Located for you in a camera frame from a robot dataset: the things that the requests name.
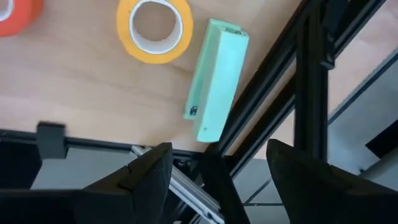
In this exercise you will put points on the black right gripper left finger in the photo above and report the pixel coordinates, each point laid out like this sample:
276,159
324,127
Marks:
149,186

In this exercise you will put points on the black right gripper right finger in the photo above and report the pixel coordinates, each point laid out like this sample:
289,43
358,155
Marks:
311,193

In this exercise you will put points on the mint green stapler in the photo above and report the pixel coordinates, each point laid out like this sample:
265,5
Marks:
217,84

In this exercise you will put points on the yellow tape roll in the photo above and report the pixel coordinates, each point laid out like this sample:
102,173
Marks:
124,31

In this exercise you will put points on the orange tape roll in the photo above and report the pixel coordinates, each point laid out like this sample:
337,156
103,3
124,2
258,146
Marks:
25,18

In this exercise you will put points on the silver aluminium rail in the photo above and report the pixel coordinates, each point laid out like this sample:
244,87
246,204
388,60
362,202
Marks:
186,189

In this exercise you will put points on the black aluminium table frame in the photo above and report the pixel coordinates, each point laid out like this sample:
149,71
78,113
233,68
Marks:
311,93

